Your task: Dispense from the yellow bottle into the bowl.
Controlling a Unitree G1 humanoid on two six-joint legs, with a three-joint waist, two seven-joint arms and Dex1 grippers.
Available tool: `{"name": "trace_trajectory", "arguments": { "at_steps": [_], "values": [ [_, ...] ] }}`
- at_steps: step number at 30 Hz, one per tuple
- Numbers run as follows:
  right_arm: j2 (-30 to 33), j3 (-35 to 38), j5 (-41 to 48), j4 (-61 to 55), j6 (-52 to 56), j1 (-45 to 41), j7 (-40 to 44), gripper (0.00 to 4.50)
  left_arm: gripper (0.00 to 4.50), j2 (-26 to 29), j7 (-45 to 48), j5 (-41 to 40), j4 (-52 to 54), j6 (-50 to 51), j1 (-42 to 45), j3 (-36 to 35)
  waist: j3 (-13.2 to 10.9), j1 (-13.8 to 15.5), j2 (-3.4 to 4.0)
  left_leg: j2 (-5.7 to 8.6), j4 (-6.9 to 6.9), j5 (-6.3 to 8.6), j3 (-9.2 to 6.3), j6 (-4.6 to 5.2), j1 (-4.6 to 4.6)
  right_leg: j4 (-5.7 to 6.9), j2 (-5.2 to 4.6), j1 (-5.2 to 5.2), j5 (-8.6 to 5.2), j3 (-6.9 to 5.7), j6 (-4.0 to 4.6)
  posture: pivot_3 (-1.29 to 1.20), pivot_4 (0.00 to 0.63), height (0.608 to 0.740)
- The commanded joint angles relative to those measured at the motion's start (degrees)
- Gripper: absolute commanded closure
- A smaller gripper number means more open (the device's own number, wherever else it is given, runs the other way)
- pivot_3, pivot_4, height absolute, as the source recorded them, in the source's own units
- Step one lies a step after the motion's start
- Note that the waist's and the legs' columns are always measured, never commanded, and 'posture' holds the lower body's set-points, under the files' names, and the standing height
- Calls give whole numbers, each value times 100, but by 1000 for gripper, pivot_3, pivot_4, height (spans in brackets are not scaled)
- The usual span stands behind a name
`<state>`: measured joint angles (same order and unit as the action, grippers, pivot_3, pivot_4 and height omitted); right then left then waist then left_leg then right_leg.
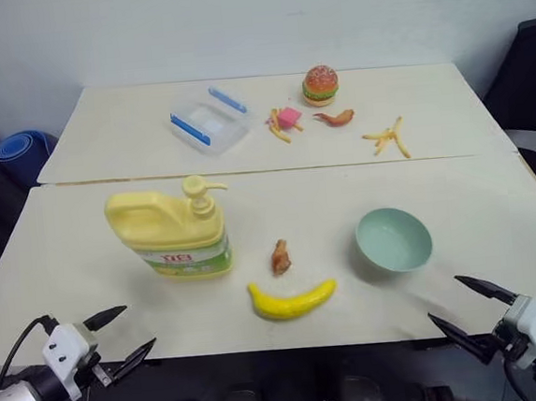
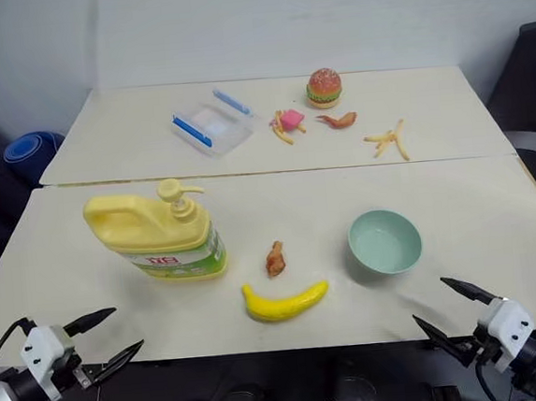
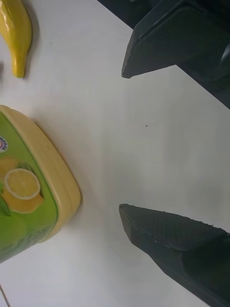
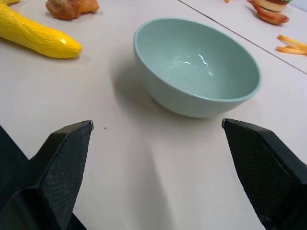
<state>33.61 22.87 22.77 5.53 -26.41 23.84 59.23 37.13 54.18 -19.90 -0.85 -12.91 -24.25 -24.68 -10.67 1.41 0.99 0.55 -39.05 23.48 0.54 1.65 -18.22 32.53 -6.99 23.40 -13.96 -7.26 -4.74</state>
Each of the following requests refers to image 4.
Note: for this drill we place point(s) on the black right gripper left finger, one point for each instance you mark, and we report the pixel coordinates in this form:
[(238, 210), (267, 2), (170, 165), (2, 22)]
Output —
[(62, 172)]

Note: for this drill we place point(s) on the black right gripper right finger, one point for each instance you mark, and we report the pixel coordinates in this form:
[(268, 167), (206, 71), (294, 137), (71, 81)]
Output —
[(261, 172)]

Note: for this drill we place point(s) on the pale green bowl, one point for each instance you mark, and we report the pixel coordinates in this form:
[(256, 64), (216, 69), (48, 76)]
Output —
[(192, 69)]

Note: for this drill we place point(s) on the brown fried chicken toy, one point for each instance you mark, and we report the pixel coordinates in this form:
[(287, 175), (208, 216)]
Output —
[(72, 8)]

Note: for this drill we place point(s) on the toy hamburger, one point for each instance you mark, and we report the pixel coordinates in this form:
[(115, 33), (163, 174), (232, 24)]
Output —
[(273, 4)]

